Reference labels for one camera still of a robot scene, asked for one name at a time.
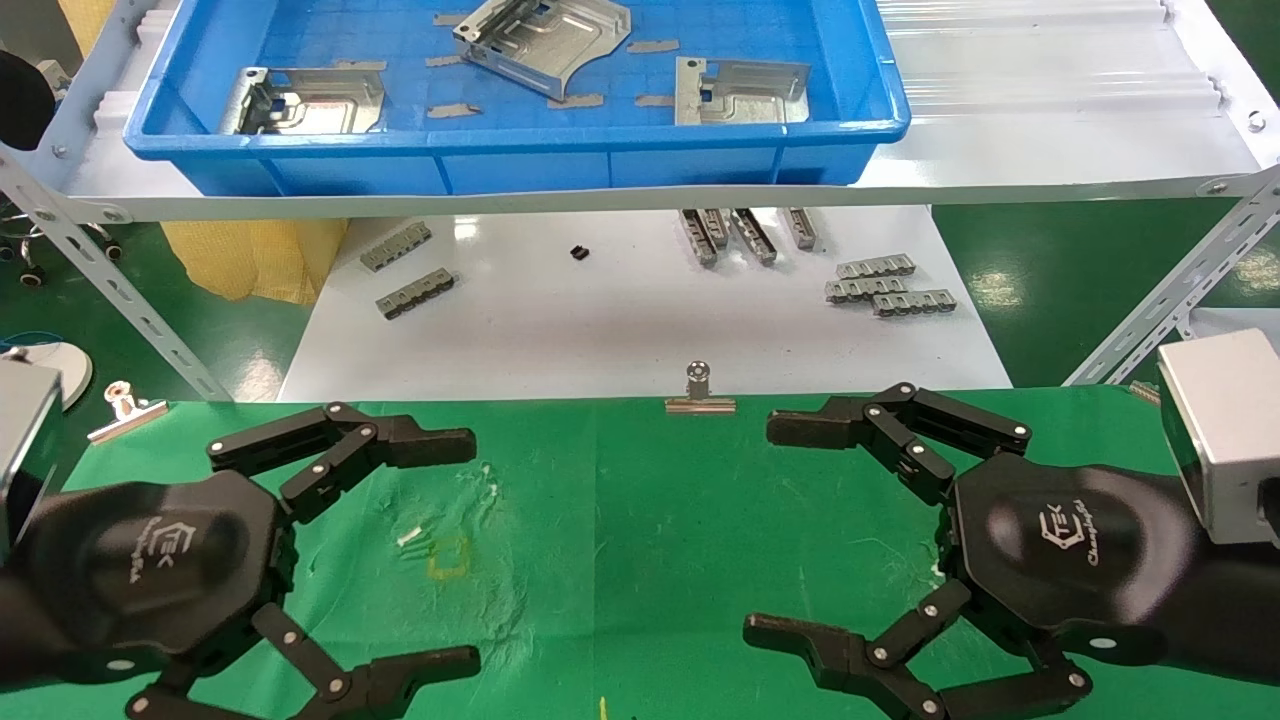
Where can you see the grey tape strip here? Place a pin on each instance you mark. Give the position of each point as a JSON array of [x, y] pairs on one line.
[[442, 61], [575, 100], [454, 110], [655, 100], [653, 46], [448, 18]]

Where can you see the perforated angle iron rack leg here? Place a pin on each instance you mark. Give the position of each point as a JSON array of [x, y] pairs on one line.
[[1170, 290], [100, 270]]

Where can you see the black round object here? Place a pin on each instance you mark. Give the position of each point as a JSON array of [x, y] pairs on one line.
[[22, 100]]

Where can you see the blue plastic tray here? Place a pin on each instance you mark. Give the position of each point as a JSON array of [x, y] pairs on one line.
[[520, 160]]

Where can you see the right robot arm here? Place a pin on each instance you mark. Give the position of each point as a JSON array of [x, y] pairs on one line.
[[1240, 600]]

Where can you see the white round stand base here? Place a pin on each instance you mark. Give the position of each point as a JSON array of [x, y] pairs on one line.
[[70, 370]]

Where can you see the stamped sheet metal part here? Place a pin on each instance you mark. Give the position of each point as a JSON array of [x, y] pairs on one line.
[[320, 105], [560, 40], [745, 95]]

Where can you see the yellow mesh bag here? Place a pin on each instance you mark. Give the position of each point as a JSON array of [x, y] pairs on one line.
[[250, 260]]

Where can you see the office chair wheel base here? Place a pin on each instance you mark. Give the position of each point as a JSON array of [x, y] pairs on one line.
[[30, 275]]

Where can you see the small white scrap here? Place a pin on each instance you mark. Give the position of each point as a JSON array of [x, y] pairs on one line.
[[409, 536]]

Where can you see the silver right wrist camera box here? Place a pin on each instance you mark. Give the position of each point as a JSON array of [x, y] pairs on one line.
[[1230, 440]]

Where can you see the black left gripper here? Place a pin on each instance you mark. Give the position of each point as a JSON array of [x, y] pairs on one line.
[[150, 560]]

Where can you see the green cloth mat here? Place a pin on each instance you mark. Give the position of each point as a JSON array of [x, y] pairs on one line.
[[620, 520]]

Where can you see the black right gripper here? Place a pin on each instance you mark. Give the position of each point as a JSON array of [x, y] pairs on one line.
[[1070, 550]]

